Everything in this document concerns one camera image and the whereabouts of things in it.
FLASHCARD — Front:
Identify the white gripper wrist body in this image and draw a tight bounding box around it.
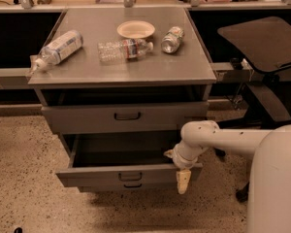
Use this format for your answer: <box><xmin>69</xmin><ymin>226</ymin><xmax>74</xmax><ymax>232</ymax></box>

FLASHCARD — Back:
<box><xmin>172</xmin><ymin>141</ymin><xmax>204</xmax><ymax>169</ymax></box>

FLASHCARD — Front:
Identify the grey bottom drawer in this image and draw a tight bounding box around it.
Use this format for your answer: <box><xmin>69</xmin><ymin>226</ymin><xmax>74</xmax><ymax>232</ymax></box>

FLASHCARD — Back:
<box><xmin>77</xmin><ymin>182</ymin><xmax>178</xmax><ymax>193</ymax></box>

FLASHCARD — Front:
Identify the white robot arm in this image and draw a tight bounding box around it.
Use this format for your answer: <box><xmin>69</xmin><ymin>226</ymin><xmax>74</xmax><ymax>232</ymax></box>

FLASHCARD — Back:
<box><xmin>164</xmin><ymin>120</ymin><xmax>291</xmax><ymax>233</ymax></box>

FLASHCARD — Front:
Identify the long workbench with posts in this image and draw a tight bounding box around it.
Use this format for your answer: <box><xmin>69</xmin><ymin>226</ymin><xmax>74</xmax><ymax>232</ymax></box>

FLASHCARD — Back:
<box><xmin>0</xmin><ymin>0</ymin><xmax>291</xmax><ymax>90</ymax></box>

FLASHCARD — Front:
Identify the black office chair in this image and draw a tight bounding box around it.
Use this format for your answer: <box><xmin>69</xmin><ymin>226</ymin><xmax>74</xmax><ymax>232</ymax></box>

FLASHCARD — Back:
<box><xmin>212</xmin><ymin>16</ymin><xmax>291</xmax><ymax>204</ymax></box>

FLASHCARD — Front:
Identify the white paper bowl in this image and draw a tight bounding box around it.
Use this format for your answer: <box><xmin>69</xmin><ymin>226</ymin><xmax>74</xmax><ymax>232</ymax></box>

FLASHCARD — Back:
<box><xmin>116</xmin><ymin>20</ymin><xmax>155</xmax><ymax>39</ymax></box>

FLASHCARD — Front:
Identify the large labelled plastic bottle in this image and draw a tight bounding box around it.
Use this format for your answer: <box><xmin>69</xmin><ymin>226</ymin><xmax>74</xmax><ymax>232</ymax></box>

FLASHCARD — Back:
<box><xmin>31</xmin><ymin>30</ymin><xmax>83</xmax><ymax>73</ymax></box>

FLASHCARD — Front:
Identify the grey drawer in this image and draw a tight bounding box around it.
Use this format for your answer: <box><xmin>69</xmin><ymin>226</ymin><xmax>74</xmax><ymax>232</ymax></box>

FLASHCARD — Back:
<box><xmin>42</xmin><ymin>102</ymin><xmax>209</xmax><ymax>134</ymax></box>
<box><xmin>55</xmin><ymin>132</ymin><xmax>204</xmax><ymax>188</ymax></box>
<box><xmin>77</xmin><ymin>182</ymin><xmax>178</xmax><ymax>193</ymax></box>

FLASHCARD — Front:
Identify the silver soda can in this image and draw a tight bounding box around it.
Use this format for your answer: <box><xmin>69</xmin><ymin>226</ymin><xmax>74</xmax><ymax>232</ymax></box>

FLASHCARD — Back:
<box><xmin>161</xmin><ymin>26</ymin><xmax>184</xmax><ymax>53</ymax></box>

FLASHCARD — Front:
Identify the grey drawer cabinet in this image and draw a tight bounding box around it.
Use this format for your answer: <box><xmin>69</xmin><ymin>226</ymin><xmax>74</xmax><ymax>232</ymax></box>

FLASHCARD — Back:
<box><xmin>27</xmin><ymin>6</ymin><xmax>217</xmax><ymax>167</ymax></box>

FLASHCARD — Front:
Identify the grey top drawer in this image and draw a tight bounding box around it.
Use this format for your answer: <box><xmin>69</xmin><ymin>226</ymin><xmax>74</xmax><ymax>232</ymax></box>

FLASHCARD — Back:
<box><xmin>42</xmin><ymin>102</ymin><xmax>209</xmax><ymax>134</ymax></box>

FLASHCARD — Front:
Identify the clear crushed water bottle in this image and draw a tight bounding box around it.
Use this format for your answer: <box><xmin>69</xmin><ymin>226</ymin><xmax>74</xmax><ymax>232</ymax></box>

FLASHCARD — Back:
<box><xmin>97</xmin><ymin>39</ymin><xmax>153</xmax><ymax>62</ymax></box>

